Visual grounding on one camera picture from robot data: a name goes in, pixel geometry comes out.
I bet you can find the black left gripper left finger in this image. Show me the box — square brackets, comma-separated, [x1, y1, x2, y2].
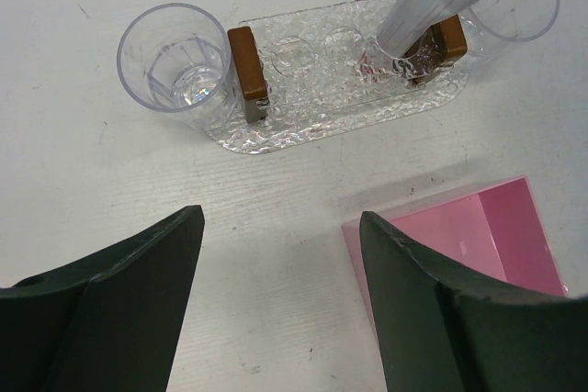
[1, 206, 205, 391]

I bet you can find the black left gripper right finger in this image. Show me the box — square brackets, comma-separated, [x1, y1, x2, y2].
[359, 211, 587, 391]

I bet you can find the clear plastic cup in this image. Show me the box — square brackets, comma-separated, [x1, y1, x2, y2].
[460, 0, 560, 62]
[117, 3, 236, 129]

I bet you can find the brown wooden holder block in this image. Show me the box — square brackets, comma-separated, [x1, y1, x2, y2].
[402, 15, 468, 85]
[228, 26, 269, 124]

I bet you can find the clear textured glass tray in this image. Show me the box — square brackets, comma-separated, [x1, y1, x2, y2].
[206, 0, 469, 154]

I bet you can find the pink plastic drawer box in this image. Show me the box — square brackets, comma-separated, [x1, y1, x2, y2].
[342, 174, 571, 352]

